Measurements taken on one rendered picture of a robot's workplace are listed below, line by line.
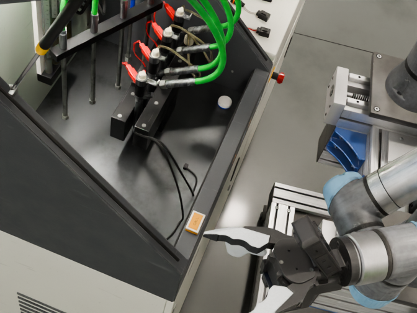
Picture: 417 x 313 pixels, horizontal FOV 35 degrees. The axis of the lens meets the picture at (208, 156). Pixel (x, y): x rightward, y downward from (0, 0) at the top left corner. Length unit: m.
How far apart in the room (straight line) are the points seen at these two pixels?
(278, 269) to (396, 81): 0.93
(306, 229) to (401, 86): 0.94
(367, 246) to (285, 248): 0.12
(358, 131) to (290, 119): 1.18
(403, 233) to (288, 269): 0.19
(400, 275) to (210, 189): 0.67
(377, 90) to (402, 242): 0.84
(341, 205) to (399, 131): 0.74
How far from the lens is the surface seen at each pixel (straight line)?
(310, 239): 0.85
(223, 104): 1.85
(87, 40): 1.60
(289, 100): 3.06
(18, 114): 1.22
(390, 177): 1.09
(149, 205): 1.65
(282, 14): 1.95
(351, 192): 1.11
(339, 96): 1.77
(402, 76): 1.73
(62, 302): 1.89
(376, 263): 0.95
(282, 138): 2.92
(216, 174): 1.58
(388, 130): 1.82
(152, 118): 1.61
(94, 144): 1.74
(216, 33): 1.34
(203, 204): 1.53
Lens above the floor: 2.25
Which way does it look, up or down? 54 degrees down
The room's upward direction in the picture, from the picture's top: 16 degrees clockwise
